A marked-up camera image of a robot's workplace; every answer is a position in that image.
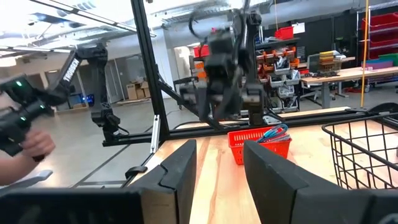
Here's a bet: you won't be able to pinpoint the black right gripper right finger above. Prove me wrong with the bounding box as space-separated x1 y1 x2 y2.
243 139 398 224

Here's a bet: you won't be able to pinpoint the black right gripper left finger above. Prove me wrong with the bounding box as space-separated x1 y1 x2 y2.
0 139 197 224

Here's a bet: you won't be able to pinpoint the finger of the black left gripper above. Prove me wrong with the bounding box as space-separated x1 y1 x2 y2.
198 88 211 122
217 67 243 121

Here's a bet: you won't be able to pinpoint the teal braided cable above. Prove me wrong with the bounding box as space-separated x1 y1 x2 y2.
256 123 289 144

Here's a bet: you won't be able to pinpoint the grey braided cable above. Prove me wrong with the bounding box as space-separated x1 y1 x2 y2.
267 133 292 144

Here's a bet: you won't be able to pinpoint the person's forearm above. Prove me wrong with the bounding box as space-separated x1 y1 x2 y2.
0 151 42 187

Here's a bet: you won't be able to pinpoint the red storage bin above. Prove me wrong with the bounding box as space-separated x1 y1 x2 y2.
193 45 211 58
274 26 295 40

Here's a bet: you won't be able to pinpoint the purple plastic bin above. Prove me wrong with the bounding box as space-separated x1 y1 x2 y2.
362 59 394 70

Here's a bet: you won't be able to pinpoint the green plastic bin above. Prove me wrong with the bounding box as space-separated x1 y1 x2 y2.
378 53 398 67

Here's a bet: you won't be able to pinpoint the red bin shelving unit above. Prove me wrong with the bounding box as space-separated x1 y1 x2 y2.
356 7 398 60

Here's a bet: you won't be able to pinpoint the red plastic basket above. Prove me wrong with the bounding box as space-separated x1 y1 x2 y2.
227 126 292 166

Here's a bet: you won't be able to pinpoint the cardboard boxes stack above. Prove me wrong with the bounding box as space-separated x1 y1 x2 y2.
126 81 152 100

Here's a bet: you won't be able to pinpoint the grey chair armrest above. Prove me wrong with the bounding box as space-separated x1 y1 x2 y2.
0 169 53 194

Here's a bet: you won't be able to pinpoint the person's hand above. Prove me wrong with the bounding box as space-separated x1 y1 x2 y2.
21 129 57 159

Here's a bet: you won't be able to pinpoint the yellow stacked trays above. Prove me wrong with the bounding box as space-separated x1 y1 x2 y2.
319 51 335 72

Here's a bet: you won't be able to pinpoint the wooden workbench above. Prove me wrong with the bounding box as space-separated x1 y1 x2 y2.
300 65 398 109

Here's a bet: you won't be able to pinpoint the black frame clamp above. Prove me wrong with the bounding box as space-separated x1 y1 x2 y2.
124 166 149 180

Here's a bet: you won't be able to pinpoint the silver angle bracket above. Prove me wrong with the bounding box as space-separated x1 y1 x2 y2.
150 114 161 154

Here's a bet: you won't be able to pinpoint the black aluminium table frame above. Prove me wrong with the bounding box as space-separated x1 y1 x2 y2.
71 0 398 189

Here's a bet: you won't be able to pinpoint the black wire basket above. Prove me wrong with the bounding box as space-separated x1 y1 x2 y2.
322 113 398 190

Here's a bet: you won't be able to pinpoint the yellow hanging cable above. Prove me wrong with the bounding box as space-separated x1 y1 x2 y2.
360 0 370 108

